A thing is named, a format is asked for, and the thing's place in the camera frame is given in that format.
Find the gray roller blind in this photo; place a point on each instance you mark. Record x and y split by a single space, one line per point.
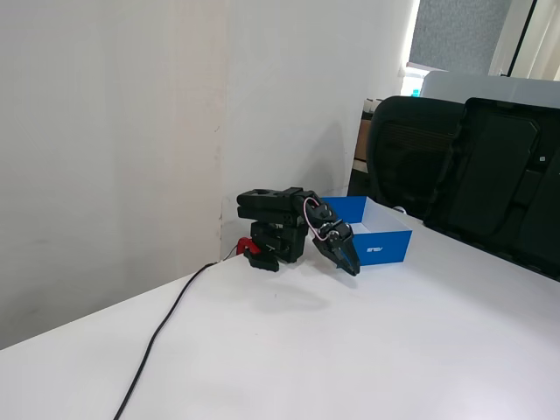
455 30

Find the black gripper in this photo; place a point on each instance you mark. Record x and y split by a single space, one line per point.
337 246

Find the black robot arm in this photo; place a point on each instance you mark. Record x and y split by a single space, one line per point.
267 205

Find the teal bottle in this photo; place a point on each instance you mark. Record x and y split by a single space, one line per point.
415 92

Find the blue cardboard box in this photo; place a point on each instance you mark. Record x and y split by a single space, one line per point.
385 249

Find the black office chair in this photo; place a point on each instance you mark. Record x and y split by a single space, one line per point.
407 153

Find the light gray partition panel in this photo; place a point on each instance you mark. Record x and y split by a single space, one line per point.
481 87

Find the black plastic hard case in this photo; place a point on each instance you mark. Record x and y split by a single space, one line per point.
503 175

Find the black table clamp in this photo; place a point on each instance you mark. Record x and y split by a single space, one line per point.
263 261

